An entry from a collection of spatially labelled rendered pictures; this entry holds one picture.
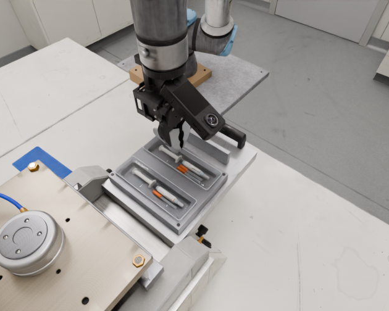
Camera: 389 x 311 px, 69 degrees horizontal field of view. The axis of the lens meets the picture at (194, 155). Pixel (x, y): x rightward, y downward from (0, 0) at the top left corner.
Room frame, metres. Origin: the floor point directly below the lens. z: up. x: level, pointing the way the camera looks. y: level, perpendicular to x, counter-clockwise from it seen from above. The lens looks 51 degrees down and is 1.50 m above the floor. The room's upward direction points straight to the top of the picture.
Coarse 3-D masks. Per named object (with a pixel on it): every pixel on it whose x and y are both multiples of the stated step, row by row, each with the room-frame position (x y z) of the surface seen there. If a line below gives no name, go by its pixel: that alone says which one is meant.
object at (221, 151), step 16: (192, 128) 0.51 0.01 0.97; (192, 144) 0.46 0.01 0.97; (208, 144) 0.43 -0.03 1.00; (224, 144) 0.46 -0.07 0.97; (208, 160) 0.41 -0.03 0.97; (224, 160) 0.40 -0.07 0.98; (240, 160) 0.41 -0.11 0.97; (240, 176) 0.38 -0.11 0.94; (112, 192) 0.32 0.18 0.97; (224, 192) 0.33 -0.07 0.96; (128, 208) 0.29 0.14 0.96; (208, 208) 0.28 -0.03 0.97; (144, 224) 0.26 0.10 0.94; (160, 224) 0.25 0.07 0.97; (192, 224) 0.25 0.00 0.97; (176, 240) 0.22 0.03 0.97
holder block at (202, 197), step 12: (144, 156) 0.40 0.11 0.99; (156, 168) 0.37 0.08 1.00; (168, 168) 0.37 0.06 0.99; (216, 168) 0.37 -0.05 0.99; (120, 180) 0.34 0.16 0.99; (180, 180) 0.34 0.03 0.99; (132, 192) 0.31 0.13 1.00; (192, 192) 0.31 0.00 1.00; (204, 192) 0.31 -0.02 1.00; (216, 192) 0.32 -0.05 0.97; (144, 204) 0.28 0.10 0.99; (204, 204) 0.29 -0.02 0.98; (156, 216) 0.26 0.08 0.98; (168, 216) 0.25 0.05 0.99; (192, 216) 0.26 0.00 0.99; (180, 228) 0.23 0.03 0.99
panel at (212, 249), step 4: (192, 236) 0.27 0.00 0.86; (196, 236) 0.29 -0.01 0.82; (196, 240) 0.26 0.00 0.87; (200, 240) 0.24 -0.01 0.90; (204, 244) 0.26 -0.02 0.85; (208, 248) 0.24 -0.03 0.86; (212, 248) 0.26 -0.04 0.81; (216, 248) 0.28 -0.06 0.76; (212, 252) 0.23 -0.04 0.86; (216, 252) 0.25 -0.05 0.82; (220, 252) 0.27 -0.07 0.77
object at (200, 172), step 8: (152, 144) 0.43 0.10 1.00; (160, 144) 0.43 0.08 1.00; (152, 152) 0.41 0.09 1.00; (160, 152) 0.41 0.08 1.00; (168, 152) 0.41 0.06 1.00; (184, 152) 0.41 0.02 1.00; (168, 160) 0.38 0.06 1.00; (176, 160) 0.38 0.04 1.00; (184, 160) 0.38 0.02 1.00; (192, 160) 0.38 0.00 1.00; (200, 160) 0.38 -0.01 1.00; (176, 168) 0.36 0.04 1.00; (184, 168) 0.36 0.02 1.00; (192, 168) 0.36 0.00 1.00; (200, 168) 0.36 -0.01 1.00; (208, 168) 0.36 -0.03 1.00; (192, 176) 0.34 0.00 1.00; (200, 176) 0.34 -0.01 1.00; (208, 176) 0.34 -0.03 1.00; (216, 176) 0.34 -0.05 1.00; (200, 184) 0.32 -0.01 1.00; (208, 184) 0.32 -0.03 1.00
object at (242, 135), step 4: (224, 128) 0.48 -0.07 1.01; (228, 128) 0.47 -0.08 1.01; (232, 128) 0.47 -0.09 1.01; (220, 132) 0.48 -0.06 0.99; (224, 132) 0.47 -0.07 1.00; (228, 132) 0.47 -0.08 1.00; (232, 132) 0.46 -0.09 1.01; (236, 132) 0.46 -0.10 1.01; (240, 132) 0.46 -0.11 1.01; (228, 136) 0.47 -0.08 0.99; (232, 136) 0.46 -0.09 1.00; (236, 136) 0.45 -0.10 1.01; (240, 136) 0.45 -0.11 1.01; (244, 136) 0.45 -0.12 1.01; (236, 140) 0.45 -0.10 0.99; (240, 140) 0.45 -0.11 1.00; (244, 140) 0.45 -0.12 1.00; (240, 144) 0.44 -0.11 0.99; (244, 144) 0.45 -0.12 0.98; (240, 148) 0.44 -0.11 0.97
